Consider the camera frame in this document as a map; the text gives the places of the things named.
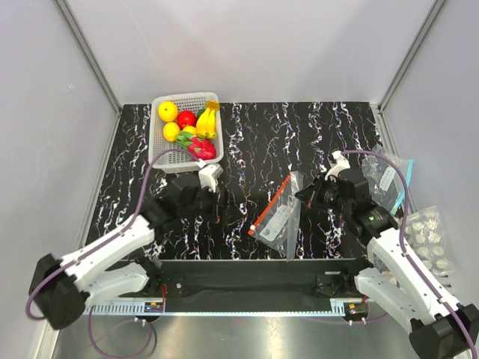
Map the purple floor cable loop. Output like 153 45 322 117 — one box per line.
87 306 156 356

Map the clear bag of round items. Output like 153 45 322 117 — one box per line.
405 206 454 277

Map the small yellow fruit middle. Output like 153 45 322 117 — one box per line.
182 126 197 135

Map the yellow banana bunch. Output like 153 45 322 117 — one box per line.
196 100 220 140

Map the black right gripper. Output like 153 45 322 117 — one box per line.
295 172 351 216

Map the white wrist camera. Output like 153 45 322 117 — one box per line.
325 150 350 180
198 163 223 193

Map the yellow lemon fruit lower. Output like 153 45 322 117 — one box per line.
162 122 180 142

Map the clear bag with blue zipper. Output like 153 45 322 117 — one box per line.
361 144 415 217

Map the yellow orange fruit top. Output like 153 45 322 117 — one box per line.
158 101 178 123

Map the white plastic perforated basket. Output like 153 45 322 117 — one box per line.
148 92 224 174

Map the white slotted cable duct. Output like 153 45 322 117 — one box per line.
83 301 165 316

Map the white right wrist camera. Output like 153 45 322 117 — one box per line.
325 150 350 180

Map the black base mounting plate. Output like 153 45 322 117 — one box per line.
131 258 370 316

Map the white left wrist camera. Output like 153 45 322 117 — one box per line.
198 163 223 193

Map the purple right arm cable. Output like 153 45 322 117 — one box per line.
340 150 475 359

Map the clear bag with orange zipper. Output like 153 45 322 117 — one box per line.
248 171 304 261

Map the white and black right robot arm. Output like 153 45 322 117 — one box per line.
295 169 478 358

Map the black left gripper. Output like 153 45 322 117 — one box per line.
179 181 243 225

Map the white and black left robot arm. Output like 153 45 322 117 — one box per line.
25 174 229 330

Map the pink dragon fruit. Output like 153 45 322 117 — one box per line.
177 131 217 160

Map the red apple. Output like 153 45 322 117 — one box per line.
177 110 197 129

